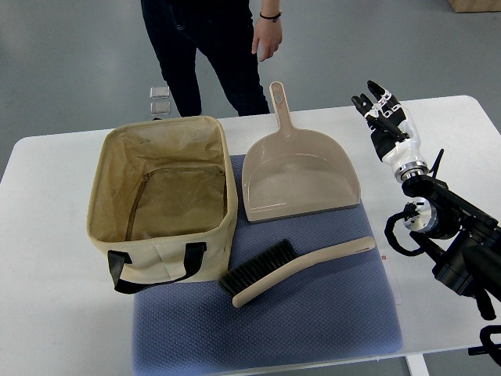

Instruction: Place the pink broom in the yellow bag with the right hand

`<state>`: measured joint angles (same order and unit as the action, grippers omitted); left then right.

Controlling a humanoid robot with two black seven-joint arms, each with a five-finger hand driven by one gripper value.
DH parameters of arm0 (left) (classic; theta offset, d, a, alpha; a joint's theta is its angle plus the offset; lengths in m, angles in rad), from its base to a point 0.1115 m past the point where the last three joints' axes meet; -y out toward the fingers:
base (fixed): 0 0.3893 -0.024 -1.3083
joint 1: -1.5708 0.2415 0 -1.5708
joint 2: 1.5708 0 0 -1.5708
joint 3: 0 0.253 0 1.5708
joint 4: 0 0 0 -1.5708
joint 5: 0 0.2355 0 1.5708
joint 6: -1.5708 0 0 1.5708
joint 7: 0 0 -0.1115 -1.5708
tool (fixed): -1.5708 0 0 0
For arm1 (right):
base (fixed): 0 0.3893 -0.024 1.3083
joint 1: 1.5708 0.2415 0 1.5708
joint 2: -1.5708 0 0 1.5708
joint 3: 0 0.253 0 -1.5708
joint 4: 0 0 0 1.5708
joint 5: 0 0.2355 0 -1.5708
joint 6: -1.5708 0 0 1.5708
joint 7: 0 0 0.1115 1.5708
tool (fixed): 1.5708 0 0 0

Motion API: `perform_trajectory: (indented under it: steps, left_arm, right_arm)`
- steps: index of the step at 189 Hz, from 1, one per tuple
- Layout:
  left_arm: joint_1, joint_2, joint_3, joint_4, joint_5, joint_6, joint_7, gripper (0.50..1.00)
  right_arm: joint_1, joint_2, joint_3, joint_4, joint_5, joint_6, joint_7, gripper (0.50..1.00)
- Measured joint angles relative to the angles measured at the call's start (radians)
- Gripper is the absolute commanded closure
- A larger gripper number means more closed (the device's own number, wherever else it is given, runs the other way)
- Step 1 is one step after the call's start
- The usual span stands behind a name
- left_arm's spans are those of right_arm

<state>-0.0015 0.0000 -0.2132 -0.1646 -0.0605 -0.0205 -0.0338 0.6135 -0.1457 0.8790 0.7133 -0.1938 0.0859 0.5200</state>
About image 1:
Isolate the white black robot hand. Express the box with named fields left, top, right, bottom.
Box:
left=351, top=80, right=429, bottom=183

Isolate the person's bare hand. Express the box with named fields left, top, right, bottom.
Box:
left=251, top=18, right=283, bottom=63

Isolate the pink hand broom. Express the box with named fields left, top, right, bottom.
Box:
left=218, top=236, right=376, bottom=308

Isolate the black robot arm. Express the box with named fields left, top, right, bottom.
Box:
left=384, top=161, right=500, bottom=322

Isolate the yellow canvas bag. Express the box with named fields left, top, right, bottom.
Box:
left=87, top=116, right=238, bottom=294

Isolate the black wristband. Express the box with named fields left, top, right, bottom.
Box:
left=259, top=11, right=282, bottom=23

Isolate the person in dark trousers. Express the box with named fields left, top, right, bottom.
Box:
left=140, top=1, right=281, bottom=117

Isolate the pink dustpan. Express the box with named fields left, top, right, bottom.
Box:
left=242, top=81, right=361, bottom=222

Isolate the upper clear floor plate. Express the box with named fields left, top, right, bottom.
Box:
left=150, top=86, right=170, bottom=99

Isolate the cardboard box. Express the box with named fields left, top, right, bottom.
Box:
left=448, top=0, right=501, bottom=13

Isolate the white table leg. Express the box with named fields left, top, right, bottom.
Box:
left=405, top=354, right=430, bottom=376

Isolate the black table control panel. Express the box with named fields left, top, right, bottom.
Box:
left=467, top=346, right=488, bottom=356

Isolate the blue quilted mat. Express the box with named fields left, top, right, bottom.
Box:
left=131, top=154, right=404, bottom=376

